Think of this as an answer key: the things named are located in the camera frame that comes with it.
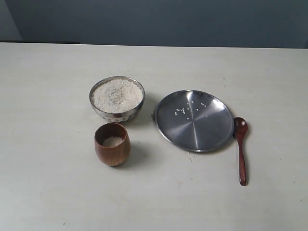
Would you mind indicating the dark red wooden spoon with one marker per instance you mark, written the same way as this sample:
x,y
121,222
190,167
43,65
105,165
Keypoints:
x,y
240,130

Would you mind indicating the steel bowl of rice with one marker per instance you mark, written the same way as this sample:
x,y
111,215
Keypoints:
x,y
117,99

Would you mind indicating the brown wooden cup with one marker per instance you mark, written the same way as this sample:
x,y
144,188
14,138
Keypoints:
x,y
112,144

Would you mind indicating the round steel plate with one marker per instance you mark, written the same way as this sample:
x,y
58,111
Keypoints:
x,y
194,120

